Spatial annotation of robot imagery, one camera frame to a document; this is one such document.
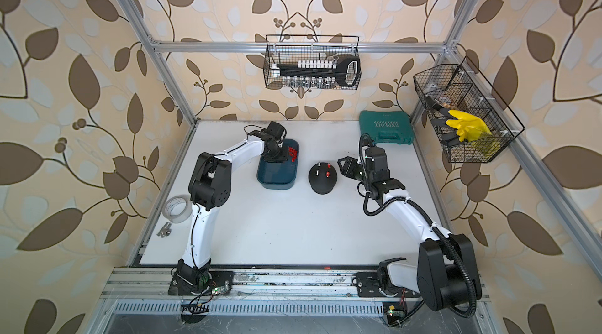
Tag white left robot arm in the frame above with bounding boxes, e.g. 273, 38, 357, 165
172, 121, 288, 296

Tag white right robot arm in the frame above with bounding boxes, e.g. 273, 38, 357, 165
337, 133, 482, 318

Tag black dome screw fixture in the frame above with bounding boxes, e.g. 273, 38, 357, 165
308, 162, 338, 195

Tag dark teal plastic tray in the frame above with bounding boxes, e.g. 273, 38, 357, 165
256, 139, 299, 190

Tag green plastic tool case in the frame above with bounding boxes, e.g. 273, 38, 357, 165
359, 111, 415, 144

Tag black socket set holder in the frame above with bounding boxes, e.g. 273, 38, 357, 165
271, 56, 362, 87

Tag black pliers in basket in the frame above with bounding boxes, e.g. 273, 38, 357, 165
426, 96, 460, 148

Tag clear tape roll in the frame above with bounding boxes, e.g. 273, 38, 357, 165
161, 196, 192, 224

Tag yellow rubber glove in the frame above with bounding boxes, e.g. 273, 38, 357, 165
447, 110, 492, 142

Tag black wire basket back wall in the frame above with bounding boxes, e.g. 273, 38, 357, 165
263, 33, 362, 90

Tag black wire basket wall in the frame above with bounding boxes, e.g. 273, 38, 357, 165
413, 58, 525, 163
263, 33, 362, 90

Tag black wire basket right wall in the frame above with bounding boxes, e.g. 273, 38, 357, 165
413, 58, 525, 163

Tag small metal bracket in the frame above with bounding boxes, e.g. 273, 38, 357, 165
157, 222, 172, 238

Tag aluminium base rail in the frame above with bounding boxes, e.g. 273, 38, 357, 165
100, 265, 490, 316

